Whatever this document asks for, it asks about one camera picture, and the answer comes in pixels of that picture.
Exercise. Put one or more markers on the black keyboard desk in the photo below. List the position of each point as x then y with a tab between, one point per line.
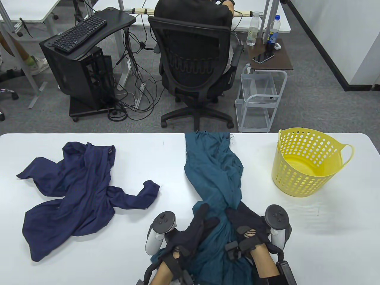
118	17

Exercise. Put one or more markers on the yellow perforated plastic basket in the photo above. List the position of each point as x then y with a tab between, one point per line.
299	178

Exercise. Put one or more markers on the blue cap soda bottle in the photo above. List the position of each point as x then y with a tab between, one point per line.
271	37

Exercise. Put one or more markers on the beige padded rod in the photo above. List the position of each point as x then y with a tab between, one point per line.
245	13

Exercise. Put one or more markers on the teal zipper clothes jacket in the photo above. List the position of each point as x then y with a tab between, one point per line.
213	172

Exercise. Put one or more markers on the white desk with grey legs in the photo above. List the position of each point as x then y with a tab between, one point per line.
29	10

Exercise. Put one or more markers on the navy blue clothes jacket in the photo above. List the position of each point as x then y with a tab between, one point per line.
77	190

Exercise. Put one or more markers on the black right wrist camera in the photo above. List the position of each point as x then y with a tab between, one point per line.
285	273

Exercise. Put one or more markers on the person's left forearm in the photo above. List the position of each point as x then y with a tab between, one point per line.
161	274

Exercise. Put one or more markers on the person's left hand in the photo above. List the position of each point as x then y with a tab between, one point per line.
193	228

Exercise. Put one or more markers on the black rolling computer platform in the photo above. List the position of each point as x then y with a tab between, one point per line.
80	108

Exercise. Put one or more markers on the grey right hand controller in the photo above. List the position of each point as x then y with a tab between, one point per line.
276	218

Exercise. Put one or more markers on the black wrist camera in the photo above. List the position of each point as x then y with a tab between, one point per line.
285	273
175	267

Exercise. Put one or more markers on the black smartphone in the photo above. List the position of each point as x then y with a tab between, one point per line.
262	58

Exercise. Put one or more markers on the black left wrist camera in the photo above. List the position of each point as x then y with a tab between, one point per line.
175	267

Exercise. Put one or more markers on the black keyboard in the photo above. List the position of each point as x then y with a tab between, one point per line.
78	34

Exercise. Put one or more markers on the person's right forearm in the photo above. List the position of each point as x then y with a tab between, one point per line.
264	261

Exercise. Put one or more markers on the black mesh office chair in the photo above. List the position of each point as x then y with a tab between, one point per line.
193	89

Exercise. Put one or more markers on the chrome chair base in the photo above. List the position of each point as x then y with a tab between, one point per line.
12	95

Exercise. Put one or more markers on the clear plastic water bottle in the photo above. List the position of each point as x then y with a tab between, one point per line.
253	32

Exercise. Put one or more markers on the person's right hand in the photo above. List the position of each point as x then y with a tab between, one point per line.
246	221

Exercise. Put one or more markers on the black computer tower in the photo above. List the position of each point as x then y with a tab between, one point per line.
65	71

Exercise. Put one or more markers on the long white desk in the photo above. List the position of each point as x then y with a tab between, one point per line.
283	25

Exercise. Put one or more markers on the brown side table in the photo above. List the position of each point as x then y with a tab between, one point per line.
282	58

